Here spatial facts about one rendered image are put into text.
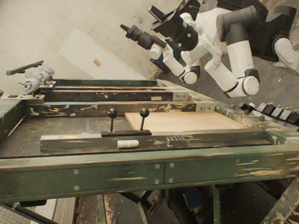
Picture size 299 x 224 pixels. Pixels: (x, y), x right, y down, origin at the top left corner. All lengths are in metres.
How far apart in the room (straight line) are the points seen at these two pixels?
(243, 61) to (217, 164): 0.46
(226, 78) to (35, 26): 6.00
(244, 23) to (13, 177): 1.00
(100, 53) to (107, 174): 4.56
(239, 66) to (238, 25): 0.16
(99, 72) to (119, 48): 1.52
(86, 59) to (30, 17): 2.02
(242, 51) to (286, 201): 0.63
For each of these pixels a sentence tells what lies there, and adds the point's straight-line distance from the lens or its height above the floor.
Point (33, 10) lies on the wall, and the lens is 6.83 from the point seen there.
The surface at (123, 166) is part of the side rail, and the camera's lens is 0.83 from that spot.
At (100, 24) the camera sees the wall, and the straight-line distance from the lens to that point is 6.68.
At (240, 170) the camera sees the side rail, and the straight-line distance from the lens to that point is 0.99.
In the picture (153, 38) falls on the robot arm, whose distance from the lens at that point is 1.59.
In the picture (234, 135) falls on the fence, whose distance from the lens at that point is 1.23.
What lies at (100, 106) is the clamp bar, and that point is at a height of 1.49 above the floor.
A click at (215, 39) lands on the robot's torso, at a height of 1.30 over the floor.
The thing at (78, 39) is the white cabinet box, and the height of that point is 1.88.
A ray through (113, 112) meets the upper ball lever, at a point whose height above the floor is 1.53.
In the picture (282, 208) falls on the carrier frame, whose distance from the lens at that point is 1.24.
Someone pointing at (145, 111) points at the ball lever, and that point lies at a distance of 1.00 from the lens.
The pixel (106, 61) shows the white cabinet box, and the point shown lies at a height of 1.25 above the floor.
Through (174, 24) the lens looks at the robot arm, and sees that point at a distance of 0.96.
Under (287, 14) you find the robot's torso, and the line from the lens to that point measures 1.61.
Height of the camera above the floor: 1.74
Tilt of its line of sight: 19 degrees down
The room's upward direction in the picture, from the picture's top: 54 degrees counter-clockwise
